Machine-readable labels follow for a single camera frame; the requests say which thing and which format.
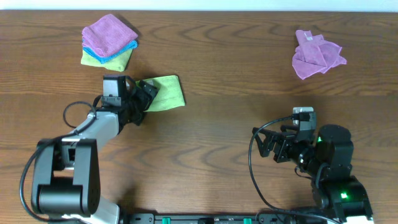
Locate green microfiber cloth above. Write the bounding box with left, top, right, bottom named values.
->
left=144, top=75, right=185, bottom=112

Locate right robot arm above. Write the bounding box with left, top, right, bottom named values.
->
left=250, top=121, right=374, bottom=223

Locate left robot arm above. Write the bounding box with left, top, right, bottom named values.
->
left=19, top=75, right=160, bottom=223

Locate folded green cloth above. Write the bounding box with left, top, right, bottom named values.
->
left=81, top=49, right=133, bottom=72

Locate folded blue cloth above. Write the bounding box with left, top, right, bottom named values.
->
left=83, top=40, right=138, bottom=64

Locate folded purple cloth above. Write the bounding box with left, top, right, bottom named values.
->
left=82, top=14, right=138, bottom=57

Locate crumpled purple cloth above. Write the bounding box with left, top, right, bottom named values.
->
left=292, top=30, right=347, bottom=80

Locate right black cable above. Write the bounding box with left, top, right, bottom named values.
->
left=248, top=114, right=343, bottom=224

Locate black cable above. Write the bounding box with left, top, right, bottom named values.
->
left=248, top=114, right=343, bottom=224
left=19, top=95, right=103, bottom=223

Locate left black cable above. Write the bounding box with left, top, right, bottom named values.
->
left=19, top=95, right=103, bottom=223

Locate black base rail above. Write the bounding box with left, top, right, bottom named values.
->
left=118, top=212, right=312, bottom=224

